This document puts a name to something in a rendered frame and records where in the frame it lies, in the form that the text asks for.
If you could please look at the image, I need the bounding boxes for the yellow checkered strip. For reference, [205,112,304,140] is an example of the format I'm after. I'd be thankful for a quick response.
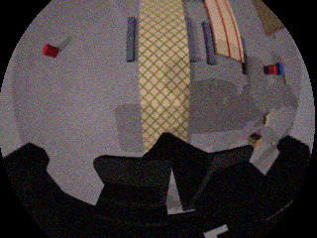
[139,0,190,154]

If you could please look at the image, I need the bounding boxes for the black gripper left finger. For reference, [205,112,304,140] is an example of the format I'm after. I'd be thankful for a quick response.
[92,134,173,205]

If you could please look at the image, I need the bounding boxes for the tan wooden three-sided frame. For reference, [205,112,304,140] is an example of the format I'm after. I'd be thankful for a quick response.
[251,0,285,36]

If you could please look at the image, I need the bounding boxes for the red cylinder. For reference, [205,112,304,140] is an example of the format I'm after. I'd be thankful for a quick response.
[43,44,58,58]
[263,64,277,75]

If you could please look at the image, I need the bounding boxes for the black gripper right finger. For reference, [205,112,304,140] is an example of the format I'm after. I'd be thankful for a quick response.
[166,134,254,211]

